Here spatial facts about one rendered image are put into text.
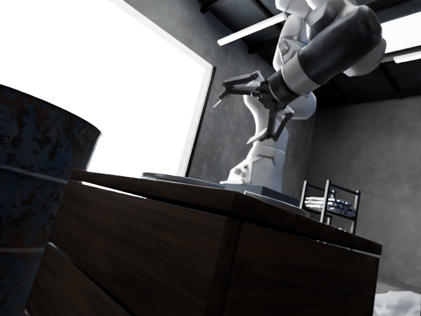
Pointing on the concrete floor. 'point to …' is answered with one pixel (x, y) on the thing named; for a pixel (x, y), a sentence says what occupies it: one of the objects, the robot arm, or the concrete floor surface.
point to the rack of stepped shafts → (331, 204)
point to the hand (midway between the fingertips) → (235, 123)
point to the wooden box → (195, 255)
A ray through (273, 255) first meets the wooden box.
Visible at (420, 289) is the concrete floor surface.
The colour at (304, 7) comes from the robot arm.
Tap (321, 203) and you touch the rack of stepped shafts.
